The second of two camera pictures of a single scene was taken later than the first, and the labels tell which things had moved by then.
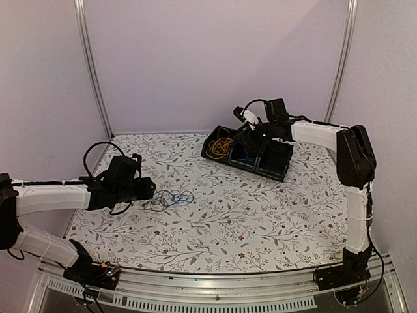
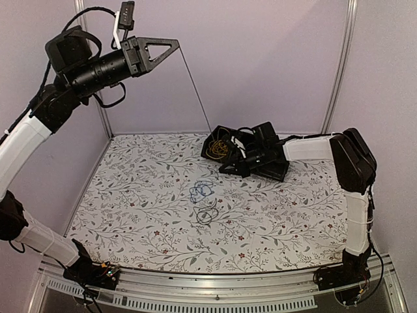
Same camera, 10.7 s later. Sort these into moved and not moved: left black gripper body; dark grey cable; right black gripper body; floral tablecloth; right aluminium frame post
Moved: left black gripper body; dark grey cable; right black gripper body
Not moved: right aluminium frame post; floral tablecloth
